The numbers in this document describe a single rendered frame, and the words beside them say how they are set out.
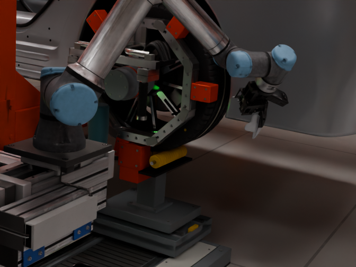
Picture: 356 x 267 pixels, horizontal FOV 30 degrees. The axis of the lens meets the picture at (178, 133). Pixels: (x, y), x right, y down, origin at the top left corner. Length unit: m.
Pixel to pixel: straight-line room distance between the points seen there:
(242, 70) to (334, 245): 1.83
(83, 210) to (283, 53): 0.72
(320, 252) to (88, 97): 2.00
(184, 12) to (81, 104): 0.43
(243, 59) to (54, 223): 0.70
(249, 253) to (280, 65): 1.55
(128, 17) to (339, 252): 2.09
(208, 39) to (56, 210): 0.68
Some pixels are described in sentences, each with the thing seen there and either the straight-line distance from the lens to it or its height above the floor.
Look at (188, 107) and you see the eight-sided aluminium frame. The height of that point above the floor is 0.78.
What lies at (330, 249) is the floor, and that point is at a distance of 3.48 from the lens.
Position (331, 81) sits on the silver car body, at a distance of 2.55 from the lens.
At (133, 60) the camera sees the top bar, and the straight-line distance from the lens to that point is 2.58.
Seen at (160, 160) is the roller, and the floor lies 0.52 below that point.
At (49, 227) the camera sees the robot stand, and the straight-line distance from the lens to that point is 1.65.
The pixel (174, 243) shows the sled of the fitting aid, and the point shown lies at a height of 0.16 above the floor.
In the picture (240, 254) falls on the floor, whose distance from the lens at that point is 3.26.
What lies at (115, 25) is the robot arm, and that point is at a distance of 1.71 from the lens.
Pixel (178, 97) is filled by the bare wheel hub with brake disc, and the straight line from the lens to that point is 2.94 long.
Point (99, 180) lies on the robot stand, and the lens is 2.02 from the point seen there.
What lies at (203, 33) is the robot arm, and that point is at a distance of 1.94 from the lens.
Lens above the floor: 1.36
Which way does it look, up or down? 15 degrees down
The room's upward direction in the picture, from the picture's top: 5 degrees clockwise
